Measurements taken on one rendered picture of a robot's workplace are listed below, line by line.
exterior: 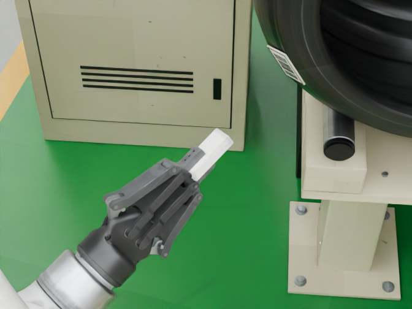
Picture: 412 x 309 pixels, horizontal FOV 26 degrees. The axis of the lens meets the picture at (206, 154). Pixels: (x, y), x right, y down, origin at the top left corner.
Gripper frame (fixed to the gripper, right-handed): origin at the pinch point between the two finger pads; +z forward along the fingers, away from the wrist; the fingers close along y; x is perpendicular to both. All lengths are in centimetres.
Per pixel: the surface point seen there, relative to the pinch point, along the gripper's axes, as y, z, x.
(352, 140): 15.6, 16.6, 2.1
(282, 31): -7.3, 16.7, 2.8
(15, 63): 53, -4, -152
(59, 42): 32, 6, -104
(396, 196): 29.2, 16.9, 3.7
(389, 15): 17.1, 37.6, -11.7
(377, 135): 28.1, 23.3, -6.2
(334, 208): 75, 20, -43
